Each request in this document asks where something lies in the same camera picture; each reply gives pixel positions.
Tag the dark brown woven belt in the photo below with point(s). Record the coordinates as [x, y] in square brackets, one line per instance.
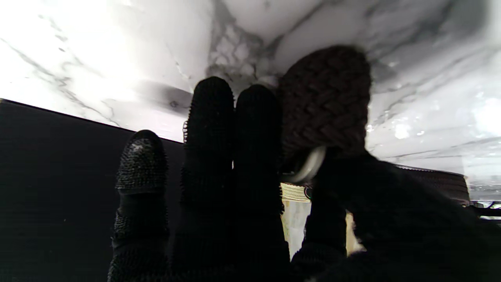
[325, 102]

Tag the black belt storage box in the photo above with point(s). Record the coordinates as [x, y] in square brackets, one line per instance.
[58, 176]

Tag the beige woven belt folded double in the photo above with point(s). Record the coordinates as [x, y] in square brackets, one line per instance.
[293, 192]

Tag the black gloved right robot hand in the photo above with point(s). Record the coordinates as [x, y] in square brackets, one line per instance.
[235, 196]

